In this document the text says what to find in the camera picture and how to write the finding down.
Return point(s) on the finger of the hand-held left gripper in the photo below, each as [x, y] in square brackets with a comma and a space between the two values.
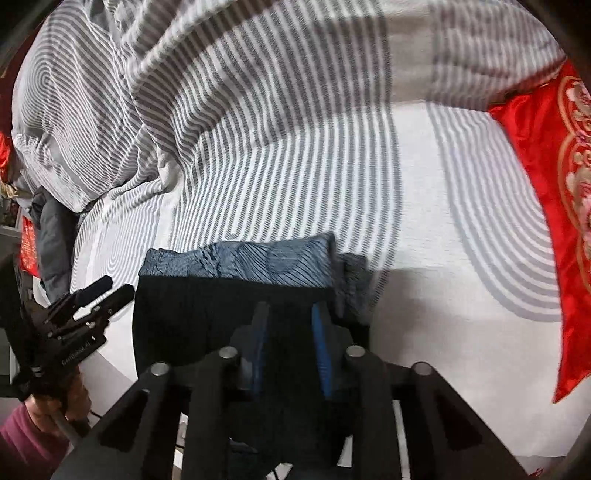
[94, 287]
[115, 297]

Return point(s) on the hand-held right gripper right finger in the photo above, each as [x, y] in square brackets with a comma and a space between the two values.
[321, 355]

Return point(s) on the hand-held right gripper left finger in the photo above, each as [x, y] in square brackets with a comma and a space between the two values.
[258, 355]

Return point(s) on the black pants blue-grey lining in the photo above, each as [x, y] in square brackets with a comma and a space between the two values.
[184, 314]

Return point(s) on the person's left hand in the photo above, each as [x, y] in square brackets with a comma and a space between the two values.
[51, 410]

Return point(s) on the dark grey jacket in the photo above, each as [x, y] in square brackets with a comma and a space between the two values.
[53, 249]

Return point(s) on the red cloth gold print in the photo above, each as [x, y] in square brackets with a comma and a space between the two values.
[28, 244]

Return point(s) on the white grey-striped bed sheet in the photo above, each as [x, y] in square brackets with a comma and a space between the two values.
[461, 230]

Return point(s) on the grey striped duvet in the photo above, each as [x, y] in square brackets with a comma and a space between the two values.
[138, 92]

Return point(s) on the red embroidered satin cloth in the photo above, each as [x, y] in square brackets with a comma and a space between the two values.
[554, 184]

